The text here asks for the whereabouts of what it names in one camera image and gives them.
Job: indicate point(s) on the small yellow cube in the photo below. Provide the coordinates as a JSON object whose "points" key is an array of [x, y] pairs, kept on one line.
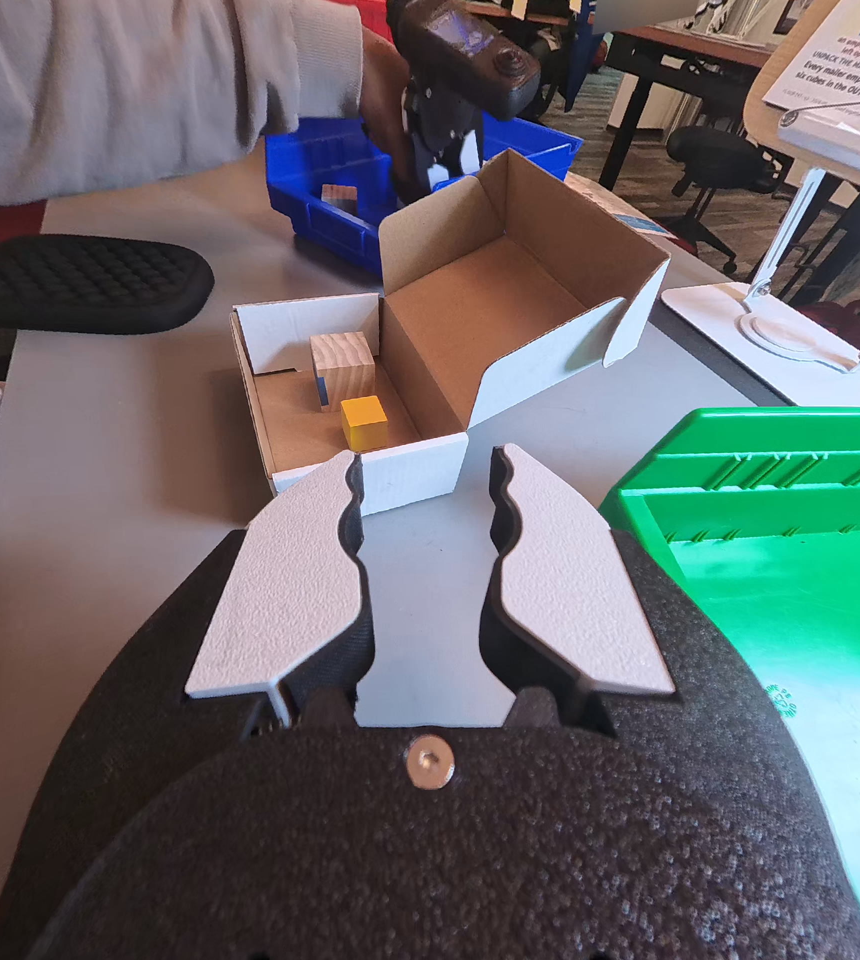
{"points": [[364, 424]]}

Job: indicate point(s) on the striped wooden cube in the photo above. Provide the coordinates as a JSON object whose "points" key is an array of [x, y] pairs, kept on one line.
{"points": [[340, 201]]}

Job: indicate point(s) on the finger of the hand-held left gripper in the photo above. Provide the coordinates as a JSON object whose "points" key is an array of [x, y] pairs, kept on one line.
{"points": [[437, 176], [473, 154]]}

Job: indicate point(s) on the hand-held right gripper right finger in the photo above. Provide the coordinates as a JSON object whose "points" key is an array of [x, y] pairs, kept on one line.
{"points": [[572, 592]]}

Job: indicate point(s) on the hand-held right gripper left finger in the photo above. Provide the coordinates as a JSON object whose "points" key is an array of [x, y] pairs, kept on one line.
{"points": [[287, 592]]}

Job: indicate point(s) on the blue plastic bin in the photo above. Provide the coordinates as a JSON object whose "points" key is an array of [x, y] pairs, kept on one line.
{"points": [[287, 187]]}

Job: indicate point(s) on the dark red bag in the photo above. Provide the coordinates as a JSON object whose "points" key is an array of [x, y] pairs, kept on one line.
{"points": [[824, 319]]}

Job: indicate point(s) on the green plastic bin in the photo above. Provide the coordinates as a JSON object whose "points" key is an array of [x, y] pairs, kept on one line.
{"points": [[775, 600]]}

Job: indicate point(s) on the light wooden table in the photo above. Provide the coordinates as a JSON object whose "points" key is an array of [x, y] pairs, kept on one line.
{"points": [[764, 127]]}

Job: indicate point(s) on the printed paper sheet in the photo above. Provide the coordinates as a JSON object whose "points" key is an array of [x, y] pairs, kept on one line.
{"points": [[842, 67]]}

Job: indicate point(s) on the black padded armrest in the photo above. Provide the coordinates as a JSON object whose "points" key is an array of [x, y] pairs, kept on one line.
{"points": [[77, 285]]}

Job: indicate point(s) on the white desk stand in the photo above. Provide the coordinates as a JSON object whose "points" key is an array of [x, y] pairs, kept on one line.
{"points": [[715, 322]]}

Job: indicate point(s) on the dark office desk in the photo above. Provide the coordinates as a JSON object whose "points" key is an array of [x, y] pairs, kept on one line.
{"points": [[685, 45]]}

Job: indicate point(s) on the person's left hand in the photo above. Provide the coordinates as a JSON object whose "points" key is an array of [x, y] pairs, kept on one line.
{"points": [[381, 97]]}

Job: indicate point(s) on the white cardboard box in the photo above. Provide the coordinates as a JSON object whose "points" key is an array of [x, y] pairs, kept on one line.
{"points": [[415, 469]]}

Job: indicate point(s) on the large plain wooden cube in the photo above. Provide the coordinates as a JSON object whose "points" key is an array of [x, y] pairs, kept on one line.
{"points": [[344, 367]]}

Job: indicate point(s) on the black office chair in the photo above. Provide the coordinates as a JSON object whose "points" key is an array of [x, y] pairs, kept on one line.
{"points": [[715, 154]]}

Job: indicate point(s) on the person's left forearm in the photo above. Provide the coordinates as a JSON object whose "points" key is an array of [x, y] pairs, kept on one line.
{"points": [[137, 82]]}

